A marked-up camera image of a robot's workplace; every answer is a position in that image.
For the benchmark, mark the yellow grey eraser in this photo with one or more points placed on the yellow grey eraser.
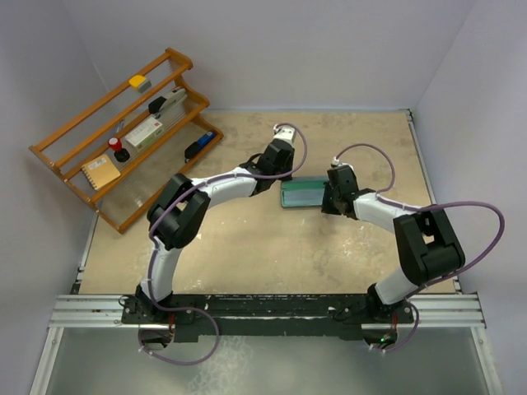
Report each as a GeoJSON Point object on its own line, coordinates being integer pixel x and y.
{"type": "Point", "coordinates": [140, 83]}

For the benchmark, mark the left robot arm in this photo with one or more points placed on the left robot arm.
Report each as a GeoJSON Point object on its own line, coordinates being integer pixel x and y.
{"type": "Point", "coordinates": [177, 215]}

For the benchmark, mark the brown spiral notebook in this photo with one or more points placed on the brown spiral notebook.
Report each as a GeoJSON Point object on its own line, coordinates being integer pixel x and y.
{"type": "Point", "coordinates": [100, 171]}

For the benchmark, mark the wooden shelf rack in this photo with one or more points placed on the wooden shelf rack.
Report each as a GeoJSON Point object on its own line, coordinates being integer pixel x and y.
{"type": "Point", "coordinates": [85, 137]}

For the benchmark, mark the grey glasses case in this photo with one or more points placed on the grey glasses case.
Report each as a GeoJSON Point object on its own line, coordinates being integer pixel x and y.
{"type": "Point", "coordinates": [308, 182]}

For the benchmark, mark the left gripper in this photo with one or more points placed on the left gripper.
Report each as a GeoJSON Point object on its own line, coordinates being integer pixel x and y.
{"type": "Point", "coordinates": [288, 163]}

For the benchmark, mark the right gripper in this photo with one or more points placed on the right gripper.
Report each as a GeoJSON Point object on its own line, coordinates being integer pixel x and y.
{"type": "Point", "coordinates": [327, 207]}

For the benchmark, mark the white green box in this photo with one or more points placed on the white green box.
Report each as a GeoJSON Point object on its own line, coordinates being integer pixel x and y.
{"type": "Point", "coordinates": [145, 133]}

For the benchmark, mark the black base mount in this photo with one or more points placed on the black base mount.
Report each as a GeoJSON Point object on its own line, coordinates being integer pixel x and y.
{"type": "Point", "coordinates": [187, 317]}

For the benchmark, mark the blue cleaning cloth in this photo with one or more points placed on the blue cleaning cloth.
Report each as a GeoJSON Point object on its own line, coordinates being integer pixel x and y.
{"type": "Point", "coordinates": [302, 198]}

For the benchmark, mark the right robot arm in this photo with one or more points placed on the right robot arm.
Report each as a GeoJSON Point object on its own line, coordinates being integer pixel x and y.
{"type": "Point", "coordinates": [427, 245]}

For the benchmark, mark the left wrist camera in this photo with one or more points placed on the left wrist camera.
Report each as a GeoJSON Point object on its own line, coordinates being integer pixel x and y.
{"type": "Point", "coordinates": [285, 133]}

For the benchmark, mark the metal binder clip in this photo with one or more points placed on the metal binder clip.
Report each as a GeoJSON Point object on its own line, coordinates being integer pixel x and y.
{"type": "Point", "coordinates": [119, 126]}

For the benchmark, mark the black white stapler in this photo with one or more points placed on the black white stapler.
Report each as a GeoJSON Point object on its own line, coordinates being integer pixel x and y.
{"type": "Point", "coordinates": [164, 101]}

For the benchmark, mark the red black stamp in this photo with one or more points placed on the red black stamp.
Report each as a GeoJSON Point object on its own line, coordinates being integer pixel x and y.
{"type": "Point", "coordinates": [120, 152]}

